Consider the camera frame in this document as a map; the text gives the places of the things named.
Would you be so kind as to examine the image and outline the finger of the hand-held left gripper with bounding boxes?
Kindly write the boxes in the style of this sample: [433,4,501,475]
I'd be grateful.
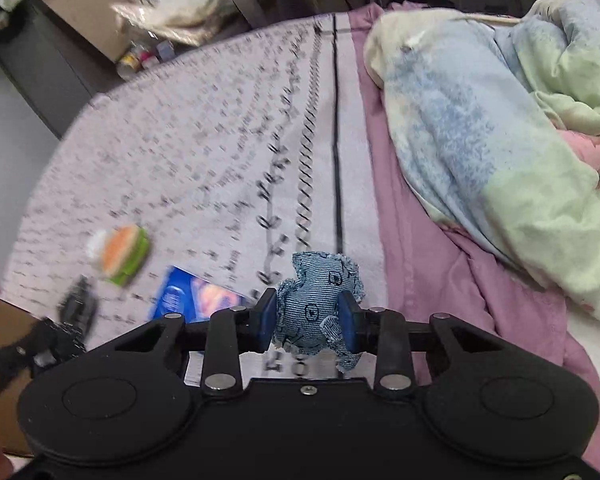
[59,275,100,334]

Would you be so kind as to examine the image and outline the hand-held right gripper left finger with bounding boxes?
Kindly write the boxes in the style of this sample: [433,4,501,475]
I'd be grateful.
[87,287,277,396]

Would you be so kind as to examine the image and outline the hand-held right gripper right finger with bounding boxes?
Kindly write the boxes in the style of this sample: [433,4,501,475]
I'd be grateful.
[336,292,531,395]

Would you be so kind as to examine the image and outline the blue denim plush toy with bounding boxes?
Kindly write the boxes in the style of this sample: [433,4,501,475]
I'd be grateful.
[272,252,365,374]

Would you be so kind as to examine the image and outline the flat cardboard box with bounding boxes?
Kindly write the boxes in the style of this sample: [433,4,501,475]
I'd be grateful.
[0,296,48,457]

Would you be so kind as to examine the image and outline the burger plush toy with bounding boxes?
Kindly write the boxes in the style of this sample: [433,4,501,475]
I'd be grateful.
[86,225,152,289]

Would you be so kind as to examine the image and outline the blue printed box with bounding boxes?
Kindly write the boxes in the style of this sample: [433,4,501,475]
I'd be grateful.
[152,266,256,389]

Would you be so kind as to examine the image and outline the pink bed sheet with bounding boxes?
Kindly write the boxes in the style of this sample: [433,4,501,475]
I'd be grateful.
[347,2,600,477]

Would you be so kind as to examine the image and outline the white printed blanket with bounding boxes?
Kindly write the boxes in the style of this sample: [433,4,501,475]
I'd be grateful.
[2,12,387,377]

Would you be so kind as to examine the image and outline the dark cabinet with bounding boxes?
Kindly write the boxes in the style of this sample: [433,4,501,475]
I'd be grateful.
[0,0,118,138]

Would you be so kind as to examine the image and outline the pastel patchwork quilt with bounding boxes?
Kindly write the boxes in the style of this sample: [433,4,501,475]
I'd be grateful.
[364,0,600,328]

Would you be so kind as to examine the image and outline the cluster of small containers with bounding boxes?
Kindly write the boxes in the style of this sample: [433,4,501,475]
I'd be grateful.
[116,40,177,81]

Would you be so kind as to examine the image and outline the brown cardboard box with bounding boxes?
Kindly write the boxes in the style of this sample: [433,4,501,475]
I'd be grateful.
[36,0,137,63]

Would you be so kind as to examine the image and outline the clear plastic bag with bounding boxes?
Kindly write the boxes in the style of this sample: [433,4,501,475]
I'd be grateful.
[111,0,242,47]

